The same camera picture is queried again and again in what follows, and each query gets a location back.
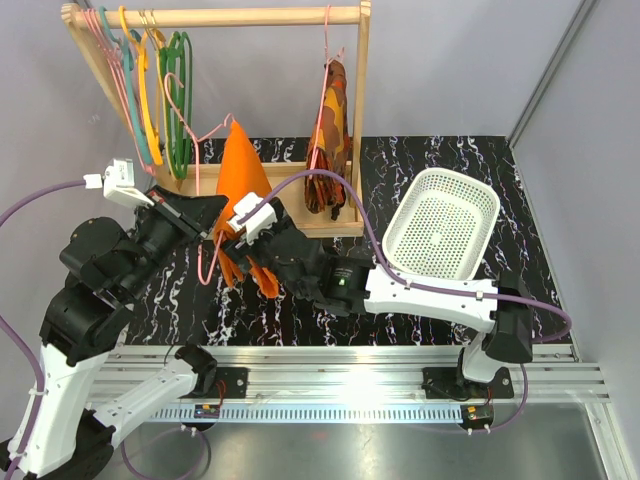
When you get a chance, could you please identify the aluminium mounting rail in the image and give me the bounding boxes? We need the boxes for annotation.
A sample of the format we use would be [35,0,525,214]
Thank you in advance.
[89,345,611,435]

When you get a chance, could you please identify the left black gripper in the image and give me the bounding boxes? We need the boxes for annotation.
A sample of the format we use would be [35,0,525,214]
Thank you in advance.
[119,184,228,301]

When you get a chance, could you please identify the wooden clothes rack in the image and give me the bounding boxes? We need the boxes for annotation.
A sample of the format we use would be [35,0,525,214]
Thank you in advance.
[61,1,371,238]

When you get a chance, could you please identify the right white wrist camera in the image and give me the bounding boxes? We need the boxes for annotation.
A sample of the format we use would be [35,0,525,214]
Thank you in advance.
[227,192,277,245]

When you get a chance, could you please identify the pink wire hanger with orange trousers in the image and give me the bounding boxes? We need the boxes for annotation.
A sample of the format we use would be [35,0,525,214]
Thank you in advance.
[163,72,235,286]

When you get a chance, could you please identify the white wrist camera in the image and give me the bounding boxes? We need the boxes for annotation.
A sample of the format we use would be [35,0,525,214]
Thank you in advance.
[83,158,154,209]
[227,192,277,245]

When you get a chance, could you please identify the green hanger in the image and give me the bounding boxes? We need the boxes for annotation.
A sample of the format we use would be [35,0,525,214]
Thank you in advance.
[159,31,186,180]
[174,31,193,179]

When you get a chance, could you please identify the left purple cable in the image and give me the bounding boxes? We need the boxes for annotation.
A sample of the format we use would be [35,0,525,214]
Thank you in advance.
[0,179,87,476]

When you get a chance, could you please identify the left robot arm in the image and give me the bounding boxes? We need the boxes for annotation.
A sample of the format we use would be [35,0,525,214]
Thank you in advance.
[1,187,228,479]

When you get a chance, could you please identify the pink wire hanger with camouflage trousers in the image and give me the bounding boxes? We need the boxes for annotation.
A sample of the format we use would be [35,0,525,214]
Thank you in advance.
[307,5,349,173]

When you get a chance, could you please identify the camouflage patterned trousers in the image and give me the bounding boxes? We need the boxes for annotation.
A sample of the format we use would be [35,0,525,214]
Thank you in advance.
[304,60,352,221]

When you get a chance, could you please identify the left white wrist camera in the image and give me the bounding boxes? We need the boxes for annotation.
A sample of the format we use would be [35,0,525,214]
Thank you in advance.
[83,158,154,209]

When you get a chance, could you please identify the teal hanger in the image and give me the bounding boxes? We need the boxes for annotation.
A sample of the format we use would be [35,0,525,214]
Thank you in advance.
[98,6,154,174]

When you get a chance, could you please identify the orange trousers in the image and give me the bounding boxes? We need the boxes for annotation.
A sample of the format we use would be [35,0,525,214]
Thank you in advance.
[213,120,272,288]

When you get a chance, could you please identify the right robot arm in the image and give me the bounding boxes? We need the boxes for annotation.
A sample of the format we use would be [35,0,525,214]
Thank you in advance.
[222,199,533,402]

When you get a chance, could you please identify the white perforated plastic basket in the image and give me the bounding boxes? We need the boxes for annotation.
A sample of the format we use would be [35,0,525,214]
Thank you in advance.
[381,167,501,280]

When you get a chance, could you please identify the yellow hanger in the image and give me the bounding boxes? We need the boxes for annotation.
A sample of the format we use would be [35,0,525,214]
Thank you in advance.
[146,28,166,154]
[118,6,163,166]

